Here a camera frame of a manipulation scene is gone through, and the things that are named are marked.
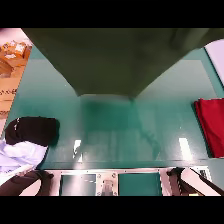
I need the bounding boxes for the red garment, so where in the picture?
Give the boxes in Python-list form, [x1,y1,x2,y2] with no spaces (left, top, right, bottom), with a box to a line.
[193,97,224,159]

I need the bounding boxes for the brown cardboard box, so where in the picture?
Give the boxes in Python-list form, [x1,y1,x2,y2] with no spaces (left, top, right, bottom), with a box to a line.
[0,39,33,79]

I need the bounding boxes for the silver frame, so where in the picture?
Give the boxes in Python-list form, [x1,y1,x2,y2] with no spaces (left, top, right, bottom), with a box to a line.
[19,166,214,197]

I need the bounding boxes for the dark green T-shirt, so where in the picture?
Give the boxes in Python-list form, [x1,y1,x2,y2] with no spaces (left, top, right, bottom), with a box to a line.
[21,27,224,99]

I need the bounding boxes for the black garment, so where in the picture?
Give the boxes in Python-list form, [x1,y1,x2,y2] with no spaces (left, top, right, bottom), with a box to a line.
[4,116,61,148]

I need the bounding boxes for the white garment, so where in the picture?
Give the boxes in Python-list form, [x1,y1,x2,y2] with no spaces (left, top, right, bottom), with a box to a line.
[0,137,50,186]

